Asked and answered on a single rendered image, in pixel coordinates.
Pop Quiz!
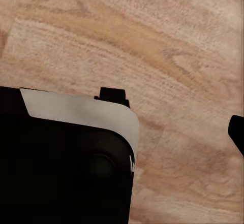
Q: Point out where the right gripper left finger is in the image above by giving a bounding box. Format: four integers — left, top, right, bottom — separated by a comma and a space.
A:
0, 115, 26, 176

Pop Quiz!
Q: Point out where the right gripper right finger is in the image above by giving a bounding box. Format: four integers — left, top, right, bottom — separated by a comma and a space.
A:
228, 115, 244, 156

